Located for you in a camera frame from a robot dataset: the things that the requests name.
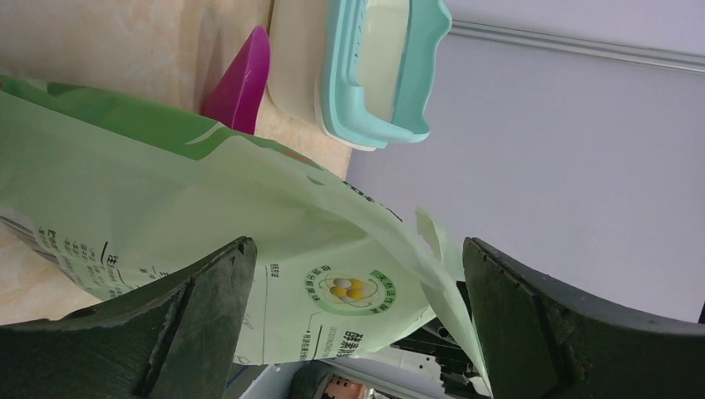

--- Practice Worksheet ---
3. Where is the teal litter box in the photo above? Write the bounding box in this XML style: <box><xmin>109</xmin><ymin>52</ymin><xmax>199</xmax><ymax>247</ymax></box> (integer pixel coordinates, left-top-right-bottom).
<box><xmin>268</xmin><ymin>0</ymin><xmax>452</xmax><ymax>151</ymax></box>

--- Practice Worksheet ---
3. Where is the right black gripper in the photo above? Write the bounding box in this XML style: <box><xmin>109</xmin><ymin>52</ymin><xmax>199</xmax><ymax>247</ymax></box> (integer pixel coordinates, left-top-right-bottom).
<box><xmin>286</xmin><ymin>280</ymin><xmax>491</xmax><ymax>399</ymax></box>

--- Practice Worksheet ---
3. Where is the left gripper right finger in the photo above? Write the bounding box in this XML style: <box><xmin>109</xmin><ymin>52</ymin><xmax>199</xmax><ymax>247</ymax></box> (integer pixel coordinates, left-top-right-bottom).
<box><xmin>462</xmin><ymin>238</ymin><xmax>704</xmax><ymax>398</ymax></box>

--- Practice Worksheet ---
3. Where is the green litter bag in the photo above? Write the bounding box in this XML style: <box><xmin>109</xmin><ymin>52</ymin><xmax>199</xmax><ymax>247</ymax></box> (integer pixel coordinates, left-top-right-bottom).
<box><xmin>1</xmin><ymin>76</ymin><xmax>487</xmax><ymax>376</ymax></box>

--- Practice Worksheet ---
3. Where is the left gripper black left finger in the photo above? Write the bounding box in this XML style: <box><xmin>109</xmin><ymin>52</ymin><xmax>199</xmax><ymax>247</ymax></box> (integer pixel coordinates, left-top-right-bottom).
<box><xmin>1</xmin><ymin>237</ymin><xmax>257</xmax><ymax>398</ymax></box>

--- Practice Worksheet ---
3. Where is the purple plastic scoop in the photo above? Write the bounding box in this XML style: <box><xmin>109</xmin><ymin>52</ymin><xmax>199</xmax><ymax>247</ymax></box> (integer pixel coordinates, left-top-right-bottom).
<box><xmin>201</xmin><ymin>26</ymin><xmax>271</xmax><ymax>135</ymax></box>

